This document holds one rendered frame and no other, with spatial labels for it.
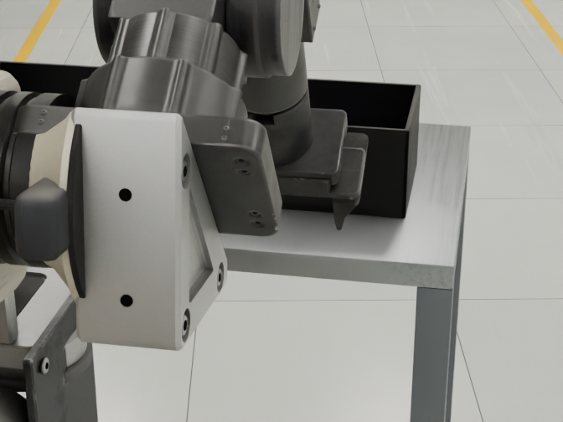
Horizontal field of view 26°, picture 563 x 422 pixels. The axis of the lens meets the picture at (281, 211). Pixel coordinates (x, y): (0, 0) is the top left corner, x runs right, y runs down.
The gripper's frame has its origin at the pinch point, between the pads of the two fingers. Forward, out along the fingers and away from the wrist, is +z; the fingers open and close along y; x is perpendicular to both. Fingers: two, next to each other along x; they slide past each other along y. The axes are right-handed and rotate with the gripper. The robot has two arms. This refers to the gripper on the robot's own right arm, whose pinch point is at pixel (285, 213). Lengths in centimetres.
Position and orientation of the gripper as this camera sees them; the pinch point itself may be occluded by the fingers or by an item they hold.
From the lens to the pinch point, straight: 98.7
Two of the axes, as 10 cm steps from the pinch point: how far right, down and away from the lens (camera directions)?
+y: -9.8, -0.6, 1.6
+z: 0.9, 6.3, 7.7
